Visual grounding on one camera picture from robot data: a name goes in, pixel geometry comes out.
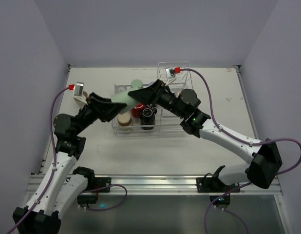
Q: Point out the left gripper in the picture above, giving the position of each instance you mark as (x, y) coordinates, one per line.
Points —
(94, 105)

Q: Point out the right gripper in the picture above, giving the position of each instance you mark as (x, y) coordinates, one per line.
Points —
(159, 90)

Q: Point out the light green cup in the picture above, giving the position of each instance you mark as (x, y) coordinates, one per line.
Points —
(122, 100)

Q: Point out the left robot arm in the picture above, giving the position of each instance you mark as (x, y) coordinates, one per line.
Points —
(44, 211)

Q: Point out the green cup in low rack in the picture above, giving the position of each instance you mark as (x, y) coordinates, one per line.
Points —
(137, 84)

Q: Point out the clear glass rear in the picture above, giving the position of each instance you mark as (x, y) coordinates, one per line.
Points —
(121, 89)

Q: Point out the red mug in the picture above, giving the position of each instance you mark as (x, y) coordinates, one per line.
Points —
(137, 110)

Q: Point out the black mug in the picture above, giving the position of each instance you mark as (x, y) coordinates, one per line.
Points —
(147, 118)

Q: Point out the cream and brown cup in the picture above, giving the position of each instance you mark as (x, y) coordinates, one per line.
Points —
(124, 121)

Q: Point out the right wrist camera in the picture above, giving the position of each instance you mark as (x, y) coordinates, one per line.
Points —
(171, 76)

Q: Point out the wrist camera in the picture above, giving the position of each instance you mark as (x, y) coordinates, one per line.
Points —
(78, 90)
(171, 76)

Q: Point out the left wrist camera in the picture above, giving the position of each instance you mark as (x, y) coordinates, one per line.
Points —
(78, 90)

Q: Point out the low white wire rack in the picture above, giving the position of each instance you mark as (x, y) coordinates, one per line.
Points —
(136, 119)

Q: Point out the aluminium mounting rail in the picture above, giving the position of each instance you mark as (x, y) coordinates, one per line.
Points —
(162, 185)

